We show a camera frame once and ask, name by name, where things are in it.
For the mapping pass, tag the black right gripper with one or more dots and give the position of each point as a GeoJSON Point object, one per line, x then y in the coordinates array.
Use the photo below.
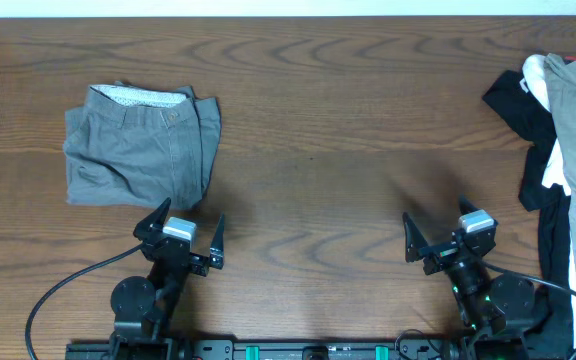
{"type": "Point", "coordinates": [442, 255]}

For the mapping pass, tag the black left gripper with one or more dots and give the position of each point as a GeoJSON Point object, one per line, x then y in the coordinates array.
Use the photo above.
{"type": "Point", "coordinates": [152, 228]}

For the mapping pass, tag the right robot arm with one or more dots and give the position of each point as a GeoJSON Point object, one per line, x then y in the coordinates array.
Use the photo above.
{"type": "Point", "coordinates": [498, 311]}

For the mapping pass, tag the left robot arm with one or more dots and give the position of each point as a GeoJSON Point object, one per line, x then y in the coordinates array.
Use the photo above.
{"type": "Point", "coordinates": [144, 306]}

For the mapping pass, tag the folded dark grey shorts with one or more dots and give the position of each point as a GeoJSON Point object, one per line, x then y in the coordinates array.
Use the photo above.
{"type": "Point", "coordinates": [132, 146]}

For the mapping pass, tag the black garment in pile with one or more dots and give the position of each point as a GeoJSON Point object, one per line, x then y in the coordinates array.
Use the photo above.
{"type": "Point", "coordinates": [510, 98]}

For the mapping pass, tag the white garment in pile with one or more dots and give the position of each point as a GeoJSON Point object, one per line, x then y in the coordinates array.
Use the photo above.
{"type": "Point", "coordinates": [534, 78]}

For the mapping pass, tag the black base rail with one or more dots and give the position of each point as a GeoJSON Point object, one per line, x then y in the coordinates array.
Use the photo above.
{"type": "Point", "coordinates": [404, 348]}

